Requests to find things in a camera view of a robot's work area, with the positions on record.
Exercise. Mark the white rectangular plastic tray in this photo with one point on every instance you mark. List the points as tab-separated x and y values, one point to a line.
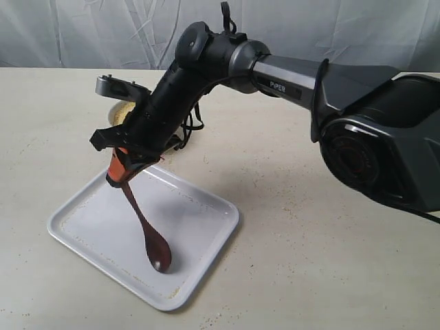
100	226

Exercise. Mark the white ceramic bowl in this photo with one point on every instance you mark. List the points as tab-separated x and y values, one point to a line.
118	113

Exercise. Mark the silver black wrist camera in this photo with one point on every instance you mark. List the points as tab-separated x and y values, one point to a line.
110	87

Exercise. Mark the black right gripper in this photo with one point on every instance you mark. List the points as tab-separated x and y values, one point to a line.
138	142

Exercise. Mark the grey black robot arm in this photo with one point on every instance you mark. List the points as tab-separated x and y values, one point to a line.
378	130

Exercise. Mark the white wrinkled backdrop curtain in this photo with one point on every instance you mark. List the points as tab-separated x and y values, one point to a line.
143	34

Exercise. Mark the yellowish-brown powder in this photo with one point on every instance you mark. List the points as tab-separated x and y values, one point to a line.
123	113

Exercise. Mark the dark red wooden spoon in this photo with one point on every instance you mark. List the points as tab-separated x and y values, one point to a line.
157	248

